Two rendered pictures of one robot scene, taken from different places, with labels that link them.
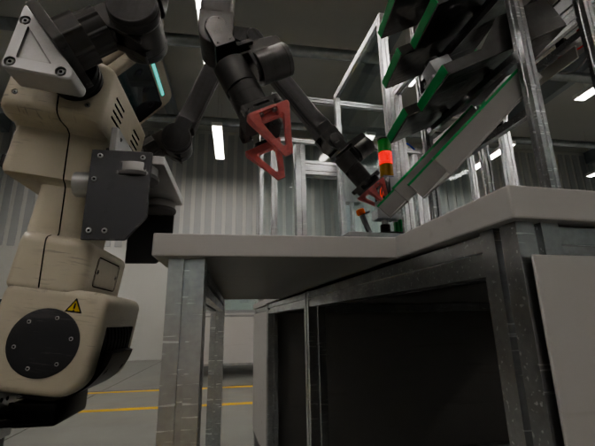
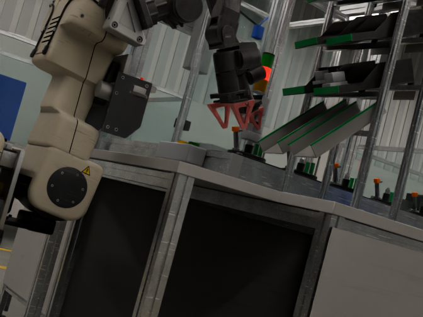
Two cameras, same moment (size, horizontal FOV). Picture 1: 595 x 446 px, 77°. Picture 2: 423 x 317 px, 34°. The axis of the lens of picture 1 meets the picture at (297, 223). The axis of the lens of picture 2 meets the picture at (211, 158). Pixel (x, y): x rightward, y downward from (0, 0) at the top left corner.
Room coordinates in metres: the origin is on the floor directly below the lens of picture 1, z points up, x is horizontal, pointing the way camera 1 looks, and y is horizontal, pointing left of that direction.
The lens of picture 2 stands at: (-1.14, 0.69, 0.75)
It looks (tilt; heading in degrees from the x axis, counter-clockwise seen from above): 5 degrees up; 340
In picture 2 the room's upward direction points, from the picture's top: 15 degrees clockwise
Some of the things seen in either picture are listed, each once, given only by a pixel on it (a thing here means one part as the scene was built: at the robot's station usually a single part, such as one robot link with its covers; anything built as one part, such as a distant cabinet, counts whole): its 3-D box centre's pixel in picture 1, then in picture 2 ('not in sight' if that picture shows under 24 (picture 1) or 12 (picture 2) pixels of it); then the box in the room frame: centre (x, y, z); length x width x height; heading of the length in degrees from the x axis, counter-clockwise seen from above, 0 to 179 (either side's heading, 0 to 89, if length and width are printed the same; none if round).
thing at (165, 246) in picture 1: (336, 281); (208, 184); (0.95, -0.10, 0.84); 0.90 x 0.70 x 0.03; 9
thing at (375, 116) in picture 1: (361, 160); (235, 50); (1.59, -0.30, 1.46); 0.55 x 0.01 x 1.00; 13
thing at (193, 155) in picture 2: not in sight; (180, 153); (1.12, -0.03, 0.93); 0.21 x 0.07 x 0.06; 13
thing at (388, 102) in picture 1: (390, 129); (277, 46); (1.31, -0.37, 1.46); 0.03 x 0.03 x 1.00; 13
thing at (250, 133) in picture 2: (387, 209); (255, 132); (1.09, -0.27, 1.08); 0.08 x 0.04 x 0.07; 103
